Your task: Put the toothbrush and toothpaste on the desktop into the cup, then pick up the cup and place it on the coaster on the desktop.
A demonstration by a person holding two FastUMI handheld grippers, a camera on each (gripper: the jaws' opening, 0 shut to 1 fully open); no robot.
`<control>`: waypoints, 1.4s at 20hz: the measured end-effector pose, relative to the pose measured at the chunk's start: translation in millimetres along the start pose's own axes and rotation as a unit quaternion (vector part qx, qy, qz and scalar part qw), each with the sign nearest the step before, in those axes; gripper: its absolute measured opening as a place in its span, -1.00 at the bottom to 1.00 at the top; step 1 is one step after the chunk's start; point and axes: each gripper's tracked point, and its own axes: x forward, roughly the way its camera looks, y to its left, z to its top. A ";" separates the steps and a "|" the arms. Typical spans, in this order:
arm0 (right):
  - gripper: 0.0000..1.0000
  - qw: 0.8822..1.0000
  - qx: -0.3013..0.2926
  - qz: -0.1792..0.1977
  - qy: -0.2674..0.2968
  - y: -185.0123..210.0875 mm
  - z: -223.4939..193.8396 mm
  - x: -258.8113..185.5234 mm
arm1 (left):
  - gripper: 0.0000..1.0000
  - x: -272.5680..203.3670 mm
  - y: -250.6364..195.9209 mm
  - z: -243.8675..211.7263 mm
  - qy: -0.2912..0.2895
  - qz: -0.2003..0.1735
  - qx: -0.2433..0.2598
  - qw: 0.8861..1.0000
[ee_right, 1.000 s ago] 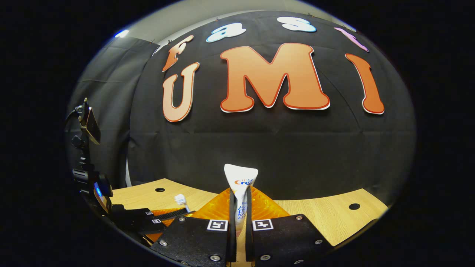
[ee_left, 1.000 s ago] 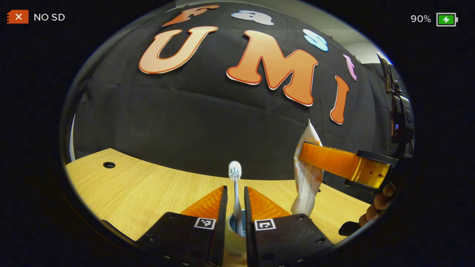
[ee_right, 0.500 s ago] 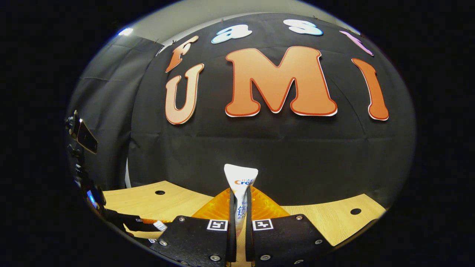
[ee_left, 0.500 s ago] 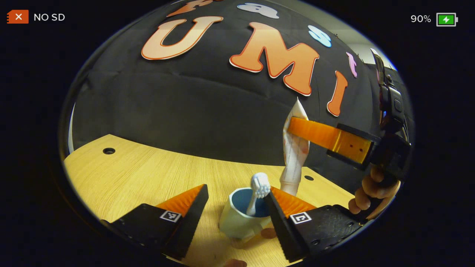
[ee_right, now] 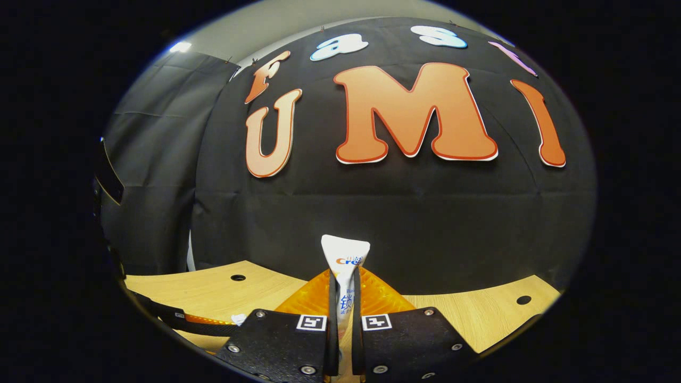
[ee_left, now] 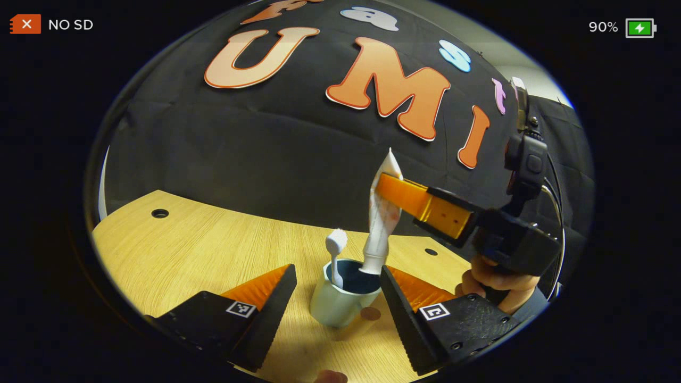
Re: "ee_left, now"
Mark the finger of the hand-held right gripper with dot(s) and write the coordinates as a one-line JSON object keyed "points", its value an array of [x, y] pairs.
{"points": [[420, 205]]}

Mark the white toothpaste tube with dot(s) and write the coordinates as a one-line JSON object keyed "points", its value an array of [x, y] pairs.
{"points": [[383, 218]]}

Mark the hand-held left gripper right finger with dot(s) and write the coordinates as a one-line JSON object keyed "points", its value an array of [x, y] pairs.
{"points": [[404, 319]]}

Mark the light blue toothbrush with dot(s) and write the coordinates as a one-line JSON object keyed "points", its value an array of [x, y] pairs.
{"points": [[336, 242]]}

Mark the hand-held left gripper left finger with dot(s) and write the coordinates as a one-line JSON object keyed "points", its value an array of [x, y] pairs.
{"points": [[271, 314]]}

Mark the black backdrop cloth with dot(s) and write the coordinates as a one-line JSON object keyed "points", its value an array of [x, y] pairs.
{"points": [[239, 143]]}

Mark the wooden desktop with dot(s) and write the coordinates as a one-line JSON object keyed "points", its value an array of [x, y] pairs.
{"points": [[175, 255]]}

